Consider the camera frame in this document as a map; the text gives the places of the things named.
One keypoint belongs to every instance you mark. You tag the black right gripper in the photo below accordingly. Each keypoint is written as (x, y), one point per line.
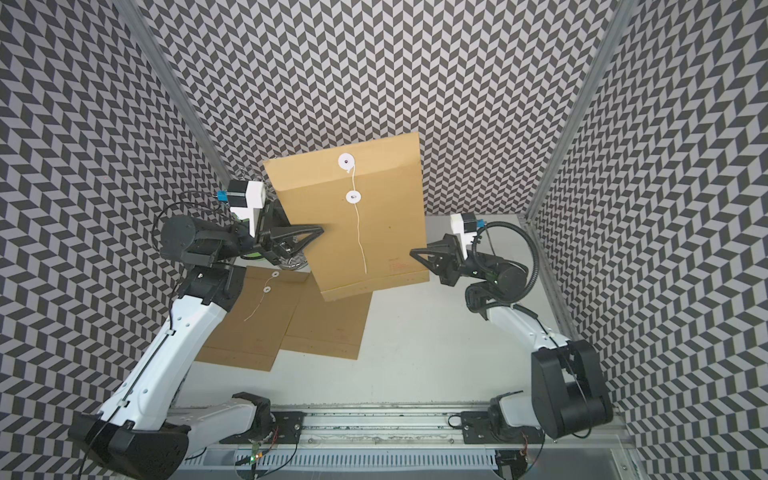
(445, 258)

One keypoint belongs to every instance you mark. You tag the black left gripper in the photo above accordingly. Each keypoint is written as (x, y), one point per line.
(282, 235)

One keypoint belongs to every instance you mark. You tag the brown file bag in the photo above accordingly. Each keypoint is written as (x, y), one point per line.
(327, 328)
(369, 199)
(251, 334)

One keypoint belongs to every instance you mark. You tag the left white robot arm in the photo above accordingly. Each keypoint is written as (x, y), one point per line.
(134, 432)

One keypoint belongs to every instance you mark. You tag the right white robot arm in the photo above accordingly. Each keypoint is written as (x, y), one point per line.
(568, 394)

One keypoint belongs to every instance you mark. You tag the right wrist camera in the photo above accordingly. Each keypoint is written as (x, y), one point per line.
(465, 226)

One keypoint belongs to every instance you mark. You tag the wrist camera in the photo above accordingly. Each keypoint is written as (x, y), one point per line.
(246, 199)
(465, 226)

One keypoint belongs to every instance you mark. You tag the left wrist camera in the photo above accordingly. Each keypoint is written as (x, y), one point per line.
(246, 199)

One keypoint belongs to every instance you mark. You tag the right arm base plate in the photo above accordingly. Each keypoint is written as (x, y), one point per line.
(485, 428)

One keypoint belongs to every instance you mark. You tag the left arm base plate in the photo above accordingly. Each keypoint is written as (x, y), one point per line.
(280, 428)

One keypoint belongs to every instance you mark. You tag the aluminium front rail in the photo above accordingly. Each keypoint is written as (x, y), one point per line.
(369, 426)

